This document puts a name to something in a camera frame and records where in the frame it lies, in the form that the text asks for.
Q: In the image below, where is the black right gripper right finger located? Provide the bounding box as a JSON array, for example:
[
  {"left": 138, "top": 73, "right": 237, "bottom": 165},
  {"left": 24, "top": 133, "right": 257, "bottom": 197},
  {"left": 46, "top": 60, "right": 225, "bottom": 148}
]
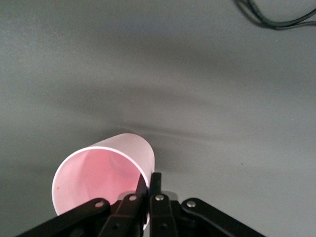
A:
[{"left": 149, "top": 172, "right": 267, "bottom": 237}]

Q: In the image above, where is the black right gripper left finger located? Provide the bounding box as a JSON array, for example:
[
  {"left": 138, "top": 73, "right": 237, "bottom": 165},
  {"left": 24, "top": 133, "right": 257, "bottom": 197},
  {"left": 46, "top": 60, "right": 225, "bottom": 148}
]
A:
[{"left": 14, "top": 172, "right": 149, "bottom": 237}]

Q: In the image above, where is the pink plastic cup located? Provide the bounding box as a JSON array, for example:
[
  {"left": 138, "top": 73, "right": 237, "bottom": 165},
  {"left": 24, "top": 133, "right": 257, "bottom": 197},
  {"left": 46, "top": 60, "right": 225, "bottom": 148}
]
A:
[{"left": 51, "top": 133, "right": 156, "bottom": 230}]

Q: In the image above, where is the loose thin black cable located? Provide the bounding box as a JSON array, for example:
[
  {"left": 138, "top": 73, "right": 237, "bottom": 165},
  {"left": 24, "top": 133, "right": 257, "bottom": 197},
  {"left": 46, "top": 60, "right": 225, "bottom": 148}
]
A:
[{"left": 233, "top": 0, "right": 316, "bottom": 30}]

